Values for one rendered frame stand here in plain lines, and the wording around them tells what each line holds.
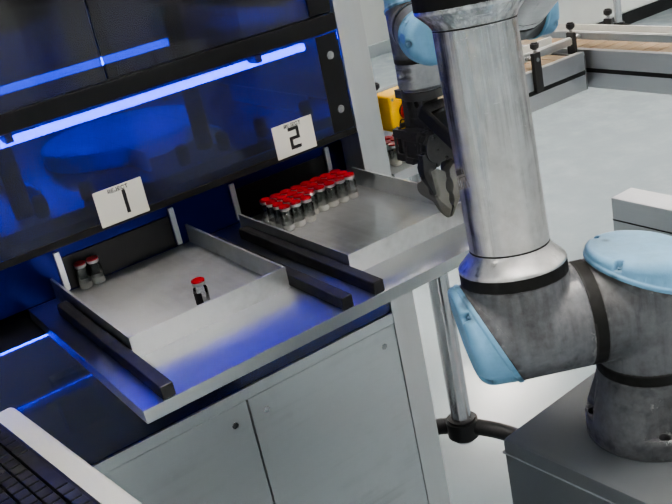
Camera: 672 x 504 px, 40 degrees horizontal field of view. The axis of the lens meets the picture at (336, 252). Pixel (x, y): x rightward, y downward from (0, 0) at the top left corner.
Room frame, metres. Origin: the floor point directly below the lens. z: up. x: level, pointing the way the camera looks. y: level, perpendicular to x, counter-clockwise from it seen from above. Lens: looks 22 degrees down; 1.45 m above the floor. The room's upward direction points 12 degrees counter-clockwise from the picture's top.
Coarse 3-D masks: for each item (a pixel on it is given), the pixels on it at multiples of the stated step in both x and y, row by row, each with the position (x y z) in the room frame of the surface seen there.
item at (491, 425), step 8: (448, 416) 1.98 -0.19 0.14; (472, 416) 1.96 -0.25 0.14; (440, 424) 1.98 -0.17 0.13; (448, 424) 1.96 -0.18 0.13; (456, 424) 1.94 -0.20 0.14; (464, 424) 1.93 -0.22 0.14; (472, 424) 1.94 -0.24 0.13; (480, 424) 1.94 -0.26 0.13; (488, 424) 1.93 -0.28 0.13; (496, 424) 1.93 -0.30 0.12; (504, 424) 1.93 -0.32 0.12; (440, 432) 1.97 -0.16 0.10; (448, 432) 1.96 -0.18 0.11; (456, 432) 1.94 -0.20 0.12; (464, 432) 1.93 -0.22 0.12; (472, 432) 1.93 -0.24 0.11; (480, 432) 1.93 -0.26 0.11; (488, 432) 1.92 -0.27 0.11; (496, 432) 1.91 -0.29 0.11; (504, 432) 1.91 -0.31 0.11; (512, 432) 1.91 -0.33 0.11; (456, 440) 1.94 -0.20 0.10; (464, 440) 1.93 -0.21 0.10; (472, 440) 1.93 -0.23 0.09
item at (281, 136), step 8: (296, 120) 1.63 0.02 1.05; (304, 120) 1.64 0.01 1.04; (272, 128) 1.60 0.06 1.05; (280, 128) 1.61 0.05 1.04; (304, 128) 1.64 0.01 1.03; (312, 128) 1.64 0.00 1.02; (280, 136) 1.61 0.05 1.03; (288, 136) 1.62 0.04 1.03; (304, 136) 1.63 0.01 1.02; (312, 136) 1.64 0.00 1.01; (280, 144) 1.61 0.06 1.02; (288, 144) 1.62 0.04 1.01; (296, 144) 1.62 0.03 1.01; (304, 144) 1.63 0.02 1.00; (312, 144) 1.64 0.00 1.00; (280, 152) 1.61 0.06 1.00; (288, 152) 1.61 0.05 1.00; (296, 152) 1.62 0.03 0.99
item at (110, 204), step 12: (132, 180) 1.47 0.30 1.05; (96, 192) 1.43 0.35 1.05; (108, 192) 1.44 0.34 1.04; (120, 192) 1.45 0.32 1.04; (132, 192) 1.46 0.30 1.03; (144, 192) 1.47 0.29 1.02; (96, 204) 1.43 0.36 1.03; (108, 204) 1.44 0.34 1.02; (120, 204) 1.45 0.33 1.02; (132, 204) 1.46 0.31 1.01; (144, 204) 1.47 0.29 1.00; (108, 216) 1.44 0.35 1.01; (120, 216) 1.45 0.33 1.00; (132, 216) 1.46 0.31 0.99
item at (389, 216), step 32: (384, 192) 1.62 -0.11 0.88; (416, 192) 1.55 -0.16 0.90; (256, 224) 1.53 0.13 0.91; (320, 224) 1.53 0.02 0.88; (352, 224) 1.50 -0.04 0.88; (384, 224) 1.47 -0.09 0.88; (416, 224) 1.36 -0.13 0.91; (448, 224) 1.39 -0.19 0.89; (352, 256) 1.29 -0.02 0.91; (384, 256) 1.32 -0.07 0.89
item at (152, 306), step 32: (160, 256) 1.54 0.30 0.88; (192, 256) 1.51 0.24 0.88; (224, 256) 1.47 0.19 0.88; (256, 256) 1.36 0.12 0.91; (64, 288) 1.40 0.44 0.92; (96, 288) 1.45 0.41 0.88; (128, 288) 1.42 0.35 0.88; (160, 288) 1.39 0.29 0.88; (192, 288) 1.37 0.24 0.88; (224, 288) 1.34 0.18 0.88; (256, 288) 1.27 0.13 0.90; (96, 320) 1.28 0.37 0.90; (128, 320) 1.29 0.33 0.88; (160, 320) 1.27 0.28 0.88; (192, 320) 1.21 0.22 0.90
